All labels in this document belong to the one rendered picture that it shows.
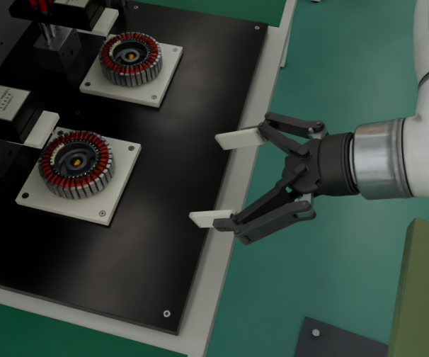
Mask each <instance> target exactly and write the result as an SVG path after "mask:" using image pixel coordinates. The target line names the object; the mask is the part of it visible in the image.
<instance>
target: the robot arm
mask: <svg viewBox="0 0 429 357"><path fill-rule="evenodd" d="M413 65H414V71H415V74H416V78H417V84H418V101H417V105H416V112H415V115H414V116H411V117H407V118H395V119H394V120H385V121H380V122H375V123H366V124H361V125H359V126H357V128H356V129H355V132H354V134H353V133H352V132H345V133H340V134H334V135H329V133H328V130H327V129H326V126H325V125H324V122H323V121H322V120H313V121H306V120H301V119H298V118H293V117H290V116H286V115H281V114H278V113H273V112H267V113H266V114H265V116H264V117H265V120H264V121H263V122H262V123H259V124H258V125H255V126H251V127H244V128H241V129H240V131H236V132H228V133H223V134H218V135H215V139H216V141H218V143H219V144H220V146H221V147H222V148H223V150H226V149H236V148H241V147H250V146H256V145H264V144H265V139H266V140H267V142H268V141H269V142H271V143H272V144H274V145H275V146H276V147H278V148H279V149H281V150H282V151H284V152H285V153H286V154H288V157H285V168H284V169H283V171H282V178H281V179H280V180H279V181H277V182H276V184H275V187H274V188H272V189H271V190H270V191H268V192H267V193H266V194H264V195H263V196H261V197H260V198H259V199H258V200H256V201H255V202H253V203H252V204H250V205H249V206H248V207H247V208H245V209H244V210H242V211H241V212H240V213H238V212H237V211H235V210H215V211H203V212H191V213H190V214H189V218H190V219H191V220H192V221H193V222H194V223H195V224H196V225H197V226H198V227H199V228H201V227H214V228H215V229H216V230H217V231H219V232H234V235H235V236H236V237H237V238H238V240H239V241H240V242H241V243H242V244H243V245H249V244H251V243H253V242H256V241H258V240H259V239H262V238H264V237H267V236H268V235H270V234H272V233H275V232H277V231H279V230H281V229H284V228H286V227H288V226H290V225H292V224H294V223H296V222H301V221H305V220H313V219H314V218H315V217H316V212H315V211H314V209H313V207H314V198H315V197H317V196H321V195H326V196H333V197H336V196H355V195H358V194H359V193H361V195H362V196H363V197H364V198H365V199H367V200H381V199H392V198H404V199H407V198H429V0H417V1H416V6H415V9H414V15H413ZM279 131H281V132H286V133H289V134H291V135H296V136H299V137H303V138H306V139H310V141H308V142H306V143H305V144H303V145H301V144H300V143H298V142H296V141H295V140H293V139H292V138H291V139H290V138H288V137H286V136H285V135H283V134H282V133H281V132H279ZM264 138H265V139H264ZM287 187H288V188H290V189H291V190H292V191H291V192H289V193H288V192H287V191H286V188H287ZM300 196H302V198H301V199H299V197H300ZM286 203H288V204H287V205H285V204H286ZM245 220H246V221H245Z"/></svg>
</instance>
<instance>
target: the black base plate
mask: <svg viewBox="0 0 429 357"><path fill-rule="evenodd" d="M106 3H107V6H106V8H109V9H116V10H118V13H119V15H118V17H117V18H116V20H115V22H114V24H113V26H112V28H111V29H110V31H109V33H108V36H109V35H110V34H112V35H120V34H122V33H124V34H125V35H126V33H144V34H145V35H148V36H149V37H150V36H151V37H153V39H155V40H156V41H157V42H158V43H163V44H167V45H175V46H179V47H183V53H182V55H181V58H180V59H179V62H178V64H177V67H176V69H175V72H174V73H173V76H172V78H171V81H170V83H169V85H168V88H167V90H166V93H165V94H164V97H163V99H162V102H161V104H160V106H159V108H157V107H153V106H146V105H142V104H138V103H132V102H128V101H121V100H117V99H114V98H107V97H103V96H97V95H93V94H89V93H81V92H80V89H79V87H80V85H81V83H82V82H83V80H84V78H85V77H86V75H87V73H88V71H89V69H90V68H91V66H92V64H93V63H94V61H95V59H96V58H97V56H98V53H99V52H100V49H101V47H102V45H104V43H103V41H104V40H105V38H104V36H101V35H94V34H89V33H82V32H77V33H78V36H79V39H80V43H81V49H80V51H79V53H78V55H77V56H76V58H75V59H74V61H73V62H72V64H71V66H70V68H69V69H68V71H67V73H62V72H56V71H51V70H47V69H42V67H41V66H40V63H39V61H38V58H37V55H36V54H35V51H34V49H33V46H34V44H35V43H36V41H37V40H38V38H39V37H40V36H41V34H42V31H41V29H40V26H39V24H38V22H36V21H33V22H32V23H31V24H30V25H29V27H28V29H27V30H26V31H25V32H24V34H23V35H22V37H21V38H20V40H19V41H18V42H17V43H16V45H15V47H14V48H13V49H12V51H11V52H10V53H9V55H8V56H7V58H6V59H5V60H4V62H3V63H2V65H1V66H0V84H6V85H10V86H17V87H21V88H24V89H31V90H34V91H35V92H36V94H37V95H38V96H39V97H40V100H42V102H43V104H44V106H45V110H46V111H49V112H53V113H58V115H59V120H58V121H57V124H56V125H55V127H54V130H55V129H56V128H57V127H60V128H66V129H70V130H80V132H81V131H82V130H85V131H86V132H87V131H91V132H92V133H93V132H95V133H97V135H101V136H104V137H109V138H113V139H117V140H123V141H127V142H133V143H137V144H141V151H140V153H139V156H138V158H137V160H136V162H135V165H134V167H133V169H132V172H131V174H130V177H129V178H128V181H127V183H126V186H125V188H124V191H123V192H122V195H121V197H120V200H119V202H118V205H117V207H116V209H115V212H114V213H113V216H112V218H111V221H110V223H109V225H102V224H99V223H95V222H90V221H87V220H81V219H78V218H75V217H70V216H66V215H60V214H57V213H54V212H48V211H45V210H40V209H37V208H31V207H28V206H24V205H19V204H17V202H16V198H17V196H18V194H19V193H20V191H21V189H22V187H23V185H24V184H25V182H26V180H27V179H28V177H29V175H30V173H31V171H32V170H33V168H34V166H35V165H36V163H37V161H38V159H39V157H40V155H41V152H42V151H43V150H44V148H45V146H46V145H47V143H48V142H49V140H50V136H49V137H48V139H47V141H46V143H45V144H44V146H43V148H42V149H38V148H34V147H29V146H25V145H23V146H22V147H21V149H20V150H19V152H18V153H17V155H16V157H15V159H14V160H13V162H12V163H11V165H10V167H9V168H8V170H7V172H6V173H5V175H4V177H3V178H0V289H2V290H7V291H11V292H13V293H18V294H21V295H26V296H29V297H32V298H37V299H40V300H44V301H48V302H53V303H55V304H58V305H63V306H66V307H71V308H74V309H77V310H82V311H84V312H90V313H93V314H95V315H100V316H104V317H108V318H111V319H116V320H119V321H122V322H127V323H130V324H134V325H137V326H141V327H145V328H148V329H153V330H156V331H159V332H164V333H167V334H172V335H175V336H178V333H179V330H180V327H181V323H182V321H183V316H184V314H185V309H186V307H187V304H188V300H189V297H190V292H191V290H192V287H193V283H194V280H195V276H196V273H197V270H198V266H199V263H200V259H201V256H202V252H203V249H204V246H205V242H206V239H207V235H208V232H209V229H210V228H209V227H201V228H199V227H198V226H197V225H196V224H195V223H194V222H193V221H192V220H191V219H190V218H189V214H190V213H191V212H203V211H215V208H216V206H217V201H218V198H219V195H220V191H221V189H222V184H223V182H224V177H225V175H226V172H227V168H228V165H229V160H230V158H231V153H232V151H233V149H226V150H223V148H222V147H221V146H220V144H219V143H218V141H216V139H215V135H218V134H223V133H228V132H236V131H239V127H240V124H241V120H242V118H243V114H244V110H245V107H246V103H247V100H248V96H249V94H250V90H251V87H252V83H253V79H254V76H255V74H256V70H257V66H258V63H259V59H260V57H261V53H262V50H263V46H264V43H265V39H266V36H267V33H268V23H261V22H256V21H249V20H244V19H240V18H232V17H227V16H219V15H214V14H210V13H202V12H197V11H189V10H185V9H180V8H172V7H167V6H160V5H155V4H147V3H142V2H138V1H130V0H127V1H126V2H125V5H124V6H123V7H122V6H119V5H118V4H116V5H115V6H114V5H111V4H110V0H106ZM120 36H121V35H120Z"/></svg>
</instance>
